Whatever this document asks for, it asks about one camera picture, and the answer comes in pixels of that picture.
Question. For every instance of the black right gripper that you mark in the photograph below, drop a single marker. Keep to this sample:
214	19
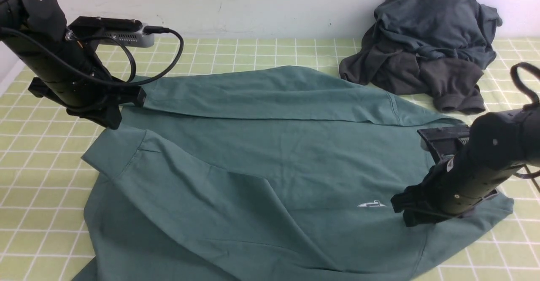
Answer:
500	144

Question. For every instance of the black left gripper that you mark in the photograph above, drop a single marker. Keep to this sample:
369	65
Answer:
80	97

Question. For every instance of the green long-sleeve top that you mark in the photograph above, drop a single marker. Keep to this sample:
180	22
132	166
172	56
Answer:
282	174

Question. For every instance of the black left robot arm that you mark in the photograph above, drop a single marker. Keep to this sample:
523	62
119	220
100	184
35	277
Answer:
47	17

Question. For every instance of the green checkered tablecloth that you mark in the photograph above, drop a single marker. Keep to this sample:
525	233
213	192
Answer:
45	185

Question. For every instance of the dark grey crumpled garment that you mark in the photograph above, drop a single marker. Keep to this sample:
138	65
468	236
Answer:
451	82

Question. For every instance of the dark teal crumpled garment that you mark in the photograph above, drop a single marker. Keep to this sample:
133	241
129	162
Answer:
434	29

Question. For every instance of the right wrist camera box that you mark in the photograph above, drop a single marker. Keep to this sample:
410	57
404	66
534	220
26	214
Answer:
444	142

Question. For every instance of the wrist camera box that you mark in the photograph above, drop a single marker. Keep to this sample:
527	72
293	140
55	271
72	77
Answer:
128	32
444	142

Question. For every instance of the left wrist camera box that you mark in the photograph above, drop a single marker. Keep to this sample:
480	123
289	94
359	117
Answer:
128	32

